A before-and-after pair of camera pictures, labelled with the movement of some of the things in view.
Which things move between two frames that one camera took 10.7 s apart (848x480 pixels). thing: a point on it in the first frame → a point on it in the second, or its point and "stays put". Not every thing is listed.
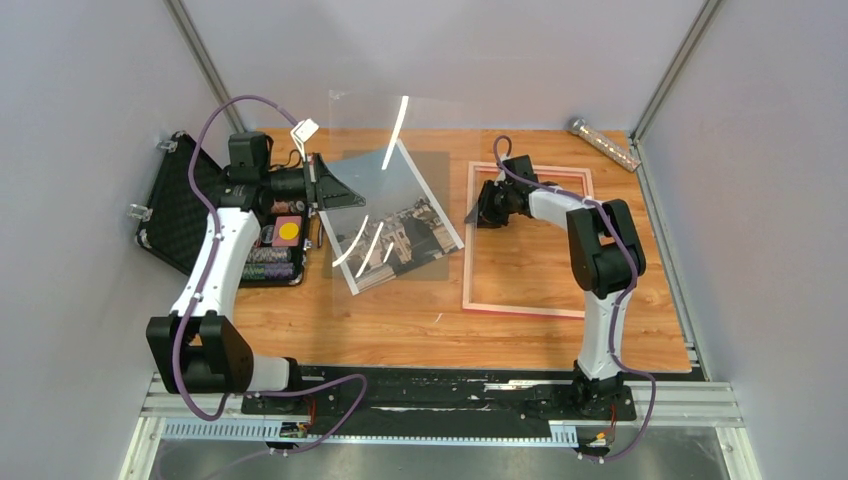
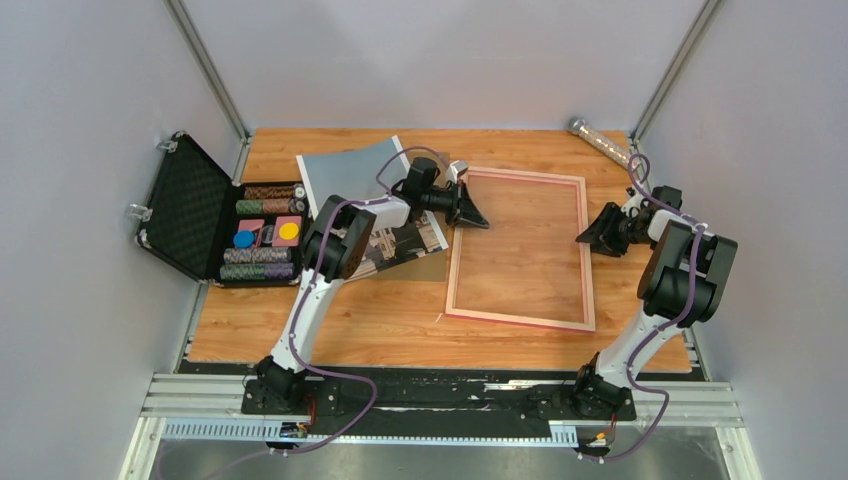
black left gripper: [327, 193] → [467, 212]
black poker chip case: [174, 221] stays put
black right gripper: [482, 214] → [599, 233]
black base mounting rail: [421, 402] stays put
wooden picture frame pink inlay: [468, 245] → [456, 310]
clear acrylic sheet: [414, 248] → [527, 261]
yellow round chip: [289, 231] stays put
